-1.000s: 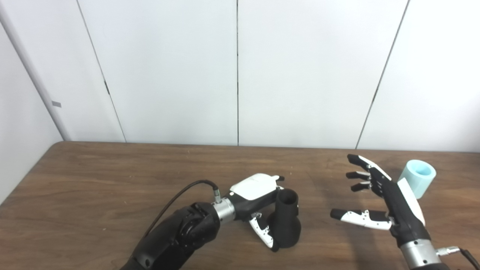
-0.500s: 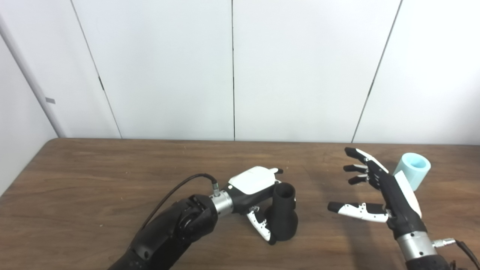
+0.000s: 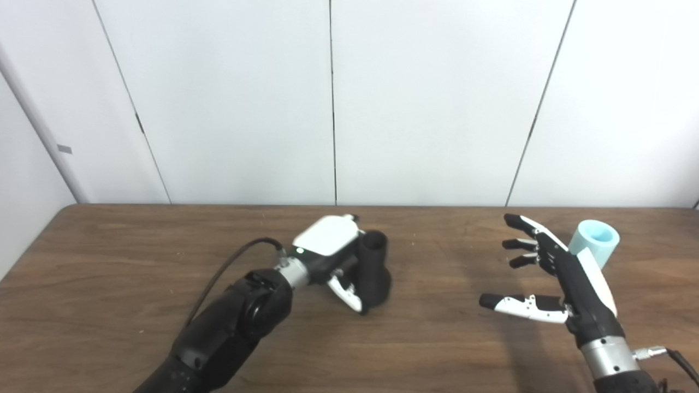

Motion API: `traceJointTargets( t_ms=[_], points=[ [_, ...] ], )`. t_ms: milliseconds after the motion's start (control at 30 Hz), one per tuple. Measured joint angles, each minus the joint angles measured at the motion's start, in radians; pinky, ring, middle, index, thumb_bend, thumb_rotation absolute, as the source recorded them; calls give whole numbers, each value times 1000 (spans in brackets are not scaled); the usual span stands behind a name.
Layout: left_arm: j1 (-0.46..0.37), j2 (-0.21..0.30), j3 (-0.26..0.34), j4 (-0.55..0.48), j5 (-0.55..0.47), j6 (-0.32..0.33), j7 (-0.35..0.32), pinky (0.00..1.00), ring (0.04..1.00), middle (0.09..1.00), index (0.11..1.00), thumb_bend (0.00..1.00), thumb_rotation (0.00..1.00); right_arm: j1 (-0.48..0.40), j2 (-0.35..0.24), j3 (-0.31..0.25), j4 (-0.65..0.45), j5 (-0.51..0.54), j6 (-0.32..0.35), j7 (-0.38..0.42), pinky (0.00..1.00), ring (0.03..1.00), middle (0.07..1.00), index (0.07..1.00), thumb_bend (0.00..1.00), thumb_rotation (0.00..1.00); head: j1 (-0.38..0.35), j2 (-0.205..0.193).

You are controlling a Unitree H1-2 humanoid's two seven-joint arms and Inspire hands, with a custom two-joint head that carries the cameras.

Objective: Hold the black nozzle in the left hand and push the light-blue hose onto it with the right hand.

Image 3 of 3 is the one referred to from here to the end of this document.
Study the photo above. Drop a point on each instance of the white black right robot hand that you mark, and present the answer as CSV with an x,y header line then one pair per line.
x,y
584,295

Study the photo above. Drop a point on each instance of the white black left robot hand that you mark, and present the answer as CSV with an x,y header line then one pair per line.
x,y
327,237

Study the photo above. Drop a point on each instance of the light blue cup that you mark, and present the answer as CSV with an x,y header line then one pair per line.
x,y
600,243

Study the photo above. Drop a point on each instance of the black flask-shaped vase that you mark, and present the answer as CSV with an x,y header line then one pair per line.
x,y
374,273

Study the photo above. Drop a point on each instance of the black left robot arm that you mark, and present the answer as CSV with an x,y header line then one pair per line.
x,y
235,322

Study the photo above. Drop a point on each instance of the small gray wall tag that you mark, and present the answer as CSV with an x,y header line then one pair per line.
x,y
64,148

